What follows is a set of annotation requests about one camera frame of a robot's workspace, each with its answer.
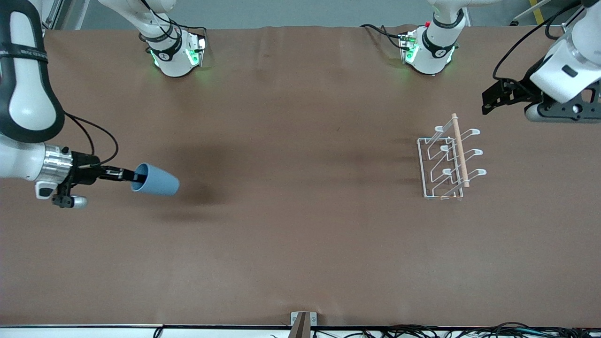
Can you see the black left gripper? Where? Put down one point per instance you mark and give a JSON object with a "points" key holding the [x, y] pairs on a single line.
{"points": [[522, 90]]}

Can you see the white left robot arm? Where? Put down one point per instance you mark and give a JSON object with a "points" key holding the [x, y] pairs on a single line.
{"points": [[432, 56]]}

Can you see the brown table mat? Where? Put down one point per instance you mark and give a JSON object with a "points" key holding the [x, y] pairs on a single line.
{"points": [[281, 211]]}

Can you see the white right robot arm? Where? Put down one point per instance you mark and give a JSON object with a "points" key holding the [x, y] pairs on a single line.
{"points": [[28, 94]]}

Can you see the blue plastic cup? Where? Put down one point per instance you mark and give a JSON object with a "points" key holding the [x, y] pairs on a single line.
{"points": [[159, 180]]}

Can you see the brown wooden post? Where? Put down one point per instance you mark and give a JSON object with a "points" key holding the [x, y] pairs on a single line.
{"points": [[300, 326]]}

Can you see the aluminium frame profile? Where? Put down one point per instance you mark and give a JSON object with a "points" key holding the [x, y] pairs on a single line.
{"points": [[51, 19]]}

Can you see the small metal bracket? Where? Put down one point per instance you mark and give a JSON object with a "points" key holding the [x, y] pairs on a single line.
{"points": [[313, 319]]}

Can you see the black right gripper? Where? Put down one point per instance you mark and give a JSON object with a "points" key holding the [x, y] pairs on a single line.
{"points": [[85, 169]]}

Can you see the grey slanted tube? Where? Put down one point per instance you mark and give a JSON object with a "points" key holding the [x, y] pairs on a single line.
{"points": [[521, 18]]}

